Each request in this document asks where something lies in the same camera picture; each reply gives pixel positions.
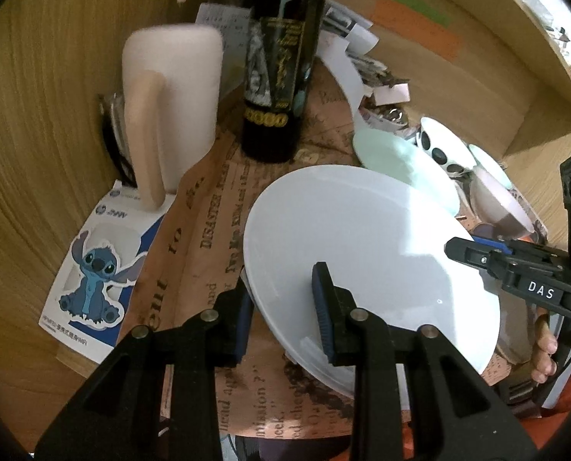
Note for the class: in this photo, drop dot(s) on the mint green plate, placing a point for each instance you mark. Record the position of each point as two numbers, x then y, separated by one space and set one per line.
401 158

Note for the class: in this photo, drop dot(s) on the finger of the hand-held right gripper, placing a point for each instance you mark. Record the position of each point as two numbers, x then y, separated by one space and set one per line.
494 245
477 261

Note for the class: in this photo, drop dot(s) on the mint green bowl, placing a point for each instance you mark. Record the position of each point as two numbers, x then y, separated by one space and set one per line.
494 165

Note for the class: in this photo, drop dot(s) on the person's right hand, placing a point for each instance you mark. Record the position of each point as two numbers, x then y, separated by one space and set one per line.
545 345

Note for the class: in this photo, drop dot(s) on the green sticky note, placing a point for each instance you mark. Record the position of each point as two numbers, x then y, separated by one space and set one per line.
417 5

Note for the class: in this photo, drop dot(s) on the stack of newspapers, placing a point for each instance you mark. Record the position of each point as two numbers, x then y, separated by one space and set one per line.
362 57

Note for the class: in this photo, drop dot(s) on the pink bowl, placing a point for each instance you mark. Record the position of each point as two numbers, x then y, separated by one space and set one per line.
492 197

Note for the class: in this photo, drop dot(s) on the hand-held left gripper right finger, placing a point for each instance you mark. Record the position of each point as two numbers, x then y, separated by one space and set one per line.
321 307

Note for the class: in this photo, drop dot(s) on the white bowl with black spots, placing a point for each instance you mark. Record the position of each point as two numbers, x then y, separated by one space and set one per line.
446 139

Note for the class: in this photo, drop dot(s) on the white paper strip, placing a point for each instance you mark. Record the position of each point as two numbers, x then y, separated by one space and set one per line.
345 72

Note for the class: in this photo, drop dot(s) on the blue white card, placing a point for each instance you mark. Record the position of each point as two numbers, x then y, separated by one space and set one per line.
136 230

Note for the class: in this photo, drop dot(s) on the dark wine bottle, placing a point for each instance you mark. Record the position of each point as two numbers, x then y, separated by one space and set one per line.
276 57

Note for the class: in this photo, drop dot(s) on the newspaper print mat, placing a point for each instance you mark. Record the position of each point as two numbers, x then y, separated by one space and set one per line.
208 230

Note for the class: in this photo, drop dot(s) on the white printed paper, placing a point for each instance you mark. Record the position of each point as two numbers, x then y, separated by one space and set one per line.
218 19

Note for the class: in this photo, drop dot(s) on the orange sticky note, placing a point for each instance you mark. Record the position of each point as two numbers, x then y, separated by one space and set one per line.
415 29

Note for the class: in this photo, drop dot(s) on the white plate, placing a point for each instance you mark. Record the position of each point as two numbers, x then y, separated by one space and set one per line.
362 230

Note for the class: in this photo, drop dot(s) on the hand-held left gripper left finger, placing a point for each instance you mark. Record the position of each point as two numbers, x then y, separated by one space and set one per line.
244 319

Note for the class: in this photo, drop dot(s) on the small bowl of trinkets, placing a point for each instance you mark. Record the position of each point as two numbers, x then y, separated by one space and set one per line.
391 115

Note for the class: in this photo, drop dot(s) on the blue cartoon sticker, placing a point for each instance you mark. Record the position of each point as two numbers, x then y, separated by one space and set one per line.
93 273

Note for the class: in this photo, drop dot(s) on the small white card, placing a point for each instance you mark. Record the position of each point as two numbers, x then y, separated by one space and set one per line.
391 93

